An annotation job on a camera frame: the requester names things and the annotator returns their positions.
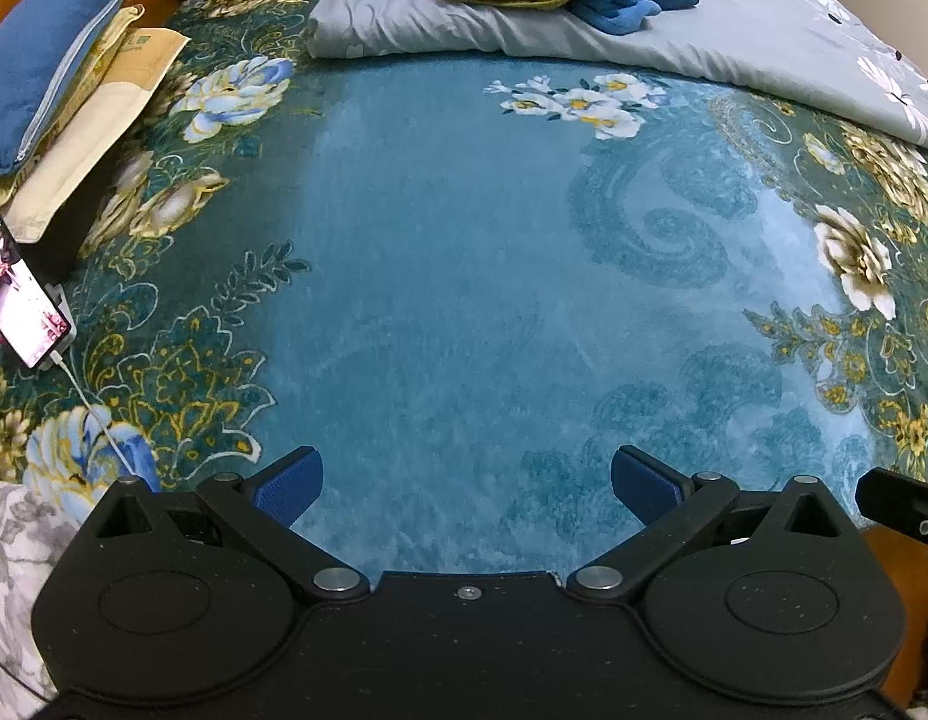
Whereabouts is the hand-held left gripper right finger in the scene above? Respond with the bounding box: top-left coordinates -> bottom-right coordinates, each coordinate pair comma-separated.
565,444 -> 849,605

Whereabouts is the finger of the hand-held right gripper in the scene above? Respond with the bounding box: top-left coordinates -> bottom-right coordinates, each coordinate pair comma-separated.
855,466 -> 928,542

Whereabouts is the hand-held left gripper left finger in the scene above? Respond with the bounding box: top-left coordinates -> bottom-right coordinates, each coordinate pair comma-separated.
92,446 -> 367,602

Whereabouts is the white phone stand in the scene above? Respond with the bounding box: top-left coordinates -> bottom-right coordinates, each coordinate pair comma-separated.
40,281 -> 79,362

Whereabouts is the grey white floral cloth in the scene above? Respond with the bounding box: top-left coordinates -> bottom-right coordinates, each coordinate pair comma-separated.
0,476 -> 97,713

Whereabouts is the smartphone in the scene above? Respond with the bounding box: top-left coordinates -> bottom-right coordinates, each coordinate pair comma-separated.
0,211 -> 67,370

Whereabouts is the cream pillow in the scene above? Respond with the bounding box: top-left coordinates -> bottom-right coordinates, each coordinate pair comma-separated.
2,26 -> 191,245

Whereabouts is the grey floral duvet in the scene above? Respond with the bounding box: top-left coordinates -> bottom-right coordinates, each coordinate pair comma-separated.
308,0 -> 928,158

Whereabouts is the yellow floral pillow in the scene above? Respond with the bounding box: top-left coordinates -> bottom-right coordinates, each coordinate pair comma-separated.
0,4 -> 146,212

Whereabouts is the blue pillow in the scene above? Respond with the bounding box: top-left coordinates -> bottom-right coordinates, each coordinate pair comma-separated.
0,0 -> 135,179

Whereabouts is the white charging cable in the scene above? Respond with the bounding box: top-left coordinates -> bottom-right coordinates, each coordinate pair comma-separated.
47,354 -> 133,482

